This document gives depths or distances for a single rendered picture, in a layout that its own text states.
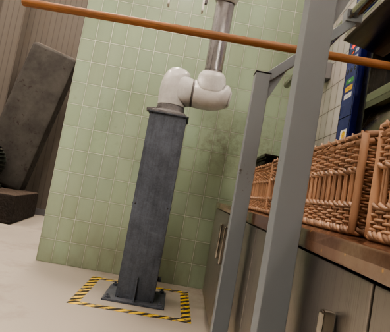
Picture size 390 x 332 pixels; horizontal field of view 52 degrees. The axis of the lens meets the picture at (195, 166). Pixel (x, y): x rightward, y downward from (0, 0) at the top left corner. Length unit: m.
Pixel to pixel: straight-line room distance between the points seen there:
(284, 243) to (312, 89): 0.23
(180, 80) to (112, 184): 0.88
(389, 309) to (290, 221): 0.23
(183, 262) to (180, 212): 0.33
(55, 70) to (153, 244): 3.39
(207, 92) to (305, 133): 1.64
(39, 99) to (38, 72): 0.31
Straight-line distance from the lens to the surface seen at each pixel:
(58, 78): 5.13
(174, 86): 2.22
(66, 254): 2.81
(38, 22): 5.90
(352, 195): 0.63
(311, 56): 0.63
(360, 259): 0.44
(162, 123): 2.16
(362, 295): 0.44
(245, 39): 1.56
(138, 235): 2.15
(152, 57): 2.83
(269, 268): 0.59
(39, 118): 5.08
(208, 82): 2.22
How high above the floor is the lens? 0.60
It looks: 4 degrees up
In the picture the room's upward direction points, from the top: 10 degrees clockwise
